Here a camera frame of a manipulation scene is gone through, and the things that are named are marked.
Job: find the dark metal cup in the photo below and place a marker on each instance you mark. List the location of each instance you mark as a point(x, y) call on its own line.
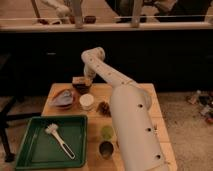
point(106, 149)

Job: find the brown pine cone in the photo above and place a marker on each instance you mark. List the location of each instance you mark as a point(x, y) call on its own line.
point(103, 109)

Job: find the grey cloth in bowl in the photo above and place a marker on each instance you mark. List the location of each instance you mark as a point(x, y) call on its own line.
point(63, 98)

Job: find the white cup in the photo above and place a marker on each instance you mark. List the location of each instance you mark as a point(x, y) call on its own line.
point(86, 101)

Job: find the green tray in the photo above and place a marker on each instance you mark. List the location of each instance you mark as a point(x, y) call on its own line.
point(40, 150)

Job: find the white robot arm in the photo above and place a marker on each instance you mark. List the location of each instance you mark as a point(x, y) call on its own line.
point(129, 106)

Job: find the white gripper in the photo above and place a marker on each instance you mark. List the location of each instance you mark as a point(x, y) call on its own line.
point(88, 72)

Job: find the white dish brush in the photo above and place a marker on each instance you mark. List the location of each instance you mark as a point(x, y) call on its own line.
point(53, 130)

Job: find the clutter on floor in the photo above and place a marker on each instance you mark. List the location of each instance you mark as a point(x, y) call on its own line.
point(205, 101)

